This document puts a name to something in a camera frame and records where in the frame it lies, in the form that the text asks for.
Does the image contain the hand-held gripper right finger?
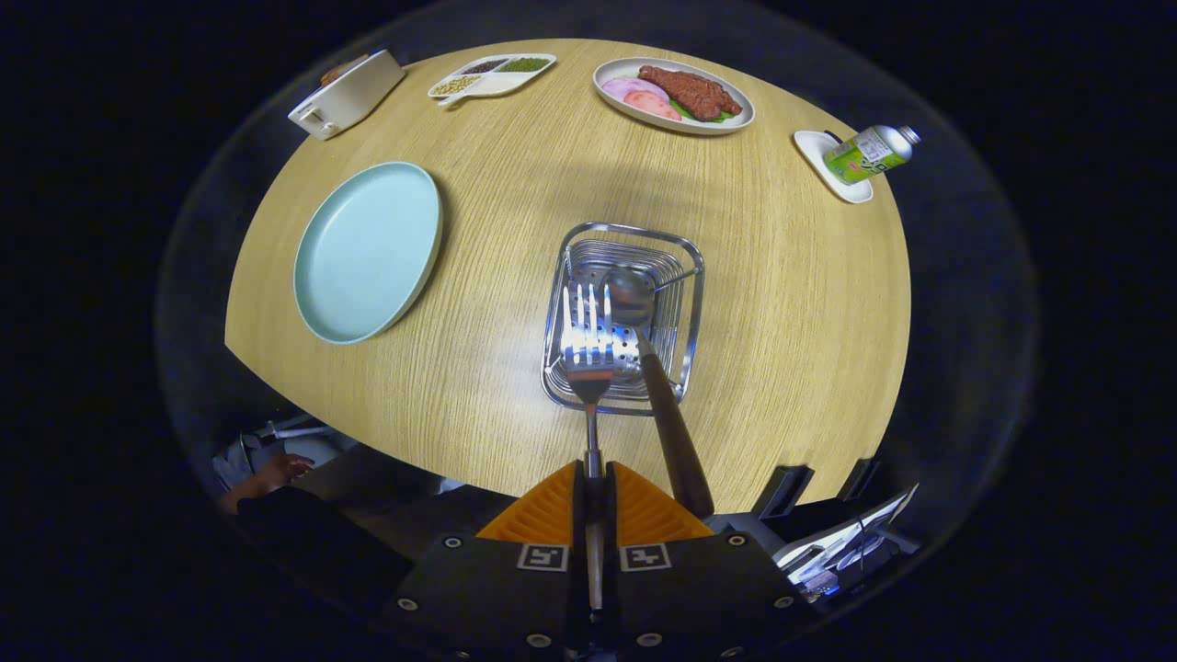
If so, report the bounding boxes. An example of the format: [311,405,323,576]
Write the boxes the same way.
[602,460,810,662]

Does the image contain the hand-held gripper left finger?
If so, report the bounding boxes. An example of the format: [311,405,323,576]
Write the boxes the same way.
[382,460,589,662]

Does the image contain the spoon with brown handle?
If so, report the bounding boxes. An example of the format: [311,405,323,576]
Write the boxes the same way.
[605,265,716,520]

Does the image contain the fork with brown handle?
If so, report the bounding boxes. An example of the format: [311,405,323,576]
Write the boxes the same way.
[559,281,617,615]

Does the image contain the perforated metal basket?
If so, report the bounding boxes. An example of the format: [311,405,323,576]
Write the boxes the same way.
[541,222,706,417]

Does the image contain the white chair base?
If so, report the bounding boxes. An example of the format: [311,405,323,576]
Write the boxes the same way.
[216,414,360,488]

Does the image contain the light blue round plate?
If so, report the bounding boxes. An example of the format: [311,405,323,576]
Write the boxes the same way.
[293,162,444,346]

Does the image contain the green lettuce leaf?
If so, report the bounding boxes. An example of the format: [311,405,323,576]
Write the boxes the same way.
[669,99,737,124]

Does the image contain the red ham slice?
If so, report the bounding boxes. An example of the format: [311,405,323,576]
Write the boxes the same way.
[623,89,683,122]

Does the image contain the small white tray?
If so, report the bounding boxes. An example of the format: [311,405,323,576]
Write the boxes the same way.
[794,130,874,205]

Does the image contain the pale pink ham slice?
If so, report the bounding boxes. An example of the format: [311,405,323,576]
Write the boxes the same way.
[600,77,670,104]

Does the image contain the brown meat steak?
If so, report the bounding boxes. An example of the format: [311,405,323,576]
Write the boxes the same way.
[637,64,743,122]

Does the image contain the white divided dish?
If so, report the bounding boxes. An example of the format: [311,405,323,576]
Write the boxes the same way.
[428,52,558,108]

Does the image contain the metal bottle with green label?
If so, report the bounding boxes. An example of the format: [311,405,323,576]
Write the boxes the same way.
[823,124,921,186]

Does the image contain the cream round food plate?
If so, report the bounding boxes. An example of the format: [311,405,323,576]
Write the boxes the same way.
[592,57,756,137]

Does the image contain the white toaster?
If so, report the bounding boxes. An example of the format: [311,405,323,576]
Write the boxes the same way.
[288,49,406,141]

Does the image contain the brown bread slices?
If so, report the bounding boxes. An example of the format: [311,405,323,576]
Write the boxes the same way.
[320,53,369,88]

